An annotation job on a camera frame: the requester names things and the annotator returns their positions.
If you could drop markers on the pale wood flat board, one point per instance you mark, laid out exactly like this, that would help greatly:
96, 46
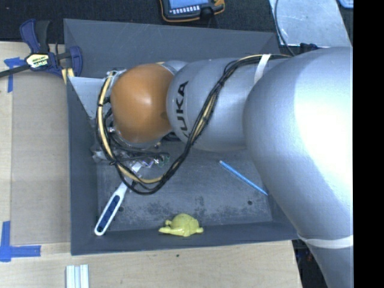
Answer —
40, 160

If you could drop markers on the grey metal bin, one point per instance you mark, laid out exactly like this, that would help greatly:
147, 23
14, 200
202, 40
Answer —
195, 199

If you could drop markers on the yellow toy turtle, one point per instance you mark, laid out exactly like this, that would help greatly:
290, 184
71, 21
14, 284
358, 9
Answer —
183, 224

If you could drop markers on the thin blue stick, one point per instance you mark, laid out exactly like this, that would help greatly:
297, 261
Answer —
243, 178

